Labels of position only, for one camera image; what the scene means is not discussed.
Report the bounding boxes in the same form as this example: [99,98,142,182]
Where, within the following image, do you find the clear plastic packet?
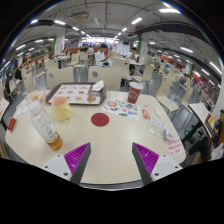
[147,116,168,139]

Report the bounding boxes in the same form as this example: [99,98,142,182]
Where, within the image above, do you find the white paper napkin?
[90,79,106,92]

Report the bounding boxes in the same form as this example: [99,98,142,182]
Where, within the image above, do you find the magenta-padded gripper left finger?
[41,142,92,186]

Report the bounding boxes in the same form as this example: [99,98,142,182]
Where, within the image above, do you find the red sauce packet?
[141,108,152,120]

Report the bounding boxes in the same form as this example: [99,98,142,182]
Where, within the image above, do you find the group of beige chairs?
[23,49,198,94]

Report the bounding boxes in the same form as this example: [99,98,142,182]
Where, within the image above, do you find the ceiling lights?
[1,7,224,76]

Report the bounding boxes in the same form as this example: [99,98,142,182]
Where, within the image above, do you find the ceiling air conditioner unit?
[69,11,90,22]

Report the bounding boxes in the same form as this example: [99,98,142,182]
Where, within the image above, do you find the flat round red coaster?
[90,112,110,128]

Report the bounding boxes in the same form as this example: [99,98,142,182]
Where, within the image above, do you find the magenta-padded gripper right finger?
[131,142,184,186]

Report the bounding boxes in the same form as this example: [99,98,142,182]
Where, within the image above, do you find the beige square dining table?
[0,98,10,121]
[188,102,214,139]

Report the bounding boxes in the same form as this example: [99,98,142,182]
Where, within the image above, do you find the clear plastic bottle white cap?
[27,99,64,151]

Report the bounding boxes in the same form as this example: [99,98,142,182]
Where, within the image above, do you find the beige wooden chair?
[45,66,75,90]
[87,65,123,92]
[155,77,181,118]

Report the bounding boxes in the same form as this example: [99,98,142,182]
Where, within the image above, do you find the brown tray with menu paper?
[45,82,108,106]

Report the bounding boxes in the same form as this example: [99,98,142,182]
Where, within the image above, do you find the crumpled food wrapper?
[24,90,47,106]

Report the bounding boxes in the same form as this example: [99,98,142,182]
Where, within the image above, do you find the white printed table sticker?
[164,133,186,158]

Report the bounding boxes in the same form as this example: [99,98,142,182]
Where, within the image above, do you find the red paper cup white lid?
[126,81,144,105]

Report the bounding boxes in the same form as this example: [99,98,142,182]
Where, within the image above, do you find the person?
[94,43,114,68]
[186,109,224,164]
[128,47,140,77]
[3,67,24,99]

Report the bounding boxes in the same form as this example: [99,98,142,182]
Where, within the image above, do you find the yellow mug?
[50,96,74,122]

